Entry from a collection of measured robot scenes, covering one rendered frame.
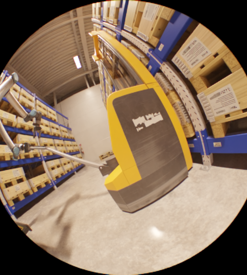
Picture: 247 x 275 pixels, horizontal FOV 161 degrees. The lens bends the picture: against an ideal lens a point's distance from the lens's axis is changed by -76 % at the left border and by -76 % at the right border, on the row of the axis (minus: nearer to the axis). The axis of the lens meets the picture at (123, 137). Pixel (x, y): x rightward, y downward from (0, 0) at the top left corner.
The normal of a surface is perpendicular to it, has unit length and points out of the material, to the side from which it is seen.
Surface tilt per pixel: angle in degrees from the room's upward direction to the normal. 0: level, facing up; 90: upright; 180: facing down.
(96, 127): 90
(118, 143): 90
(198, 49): 90
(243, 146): 90
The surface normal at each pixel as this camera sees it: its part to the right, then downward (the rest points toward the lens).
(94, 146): 0.13, -0.09
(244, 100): -0.90, 0.41
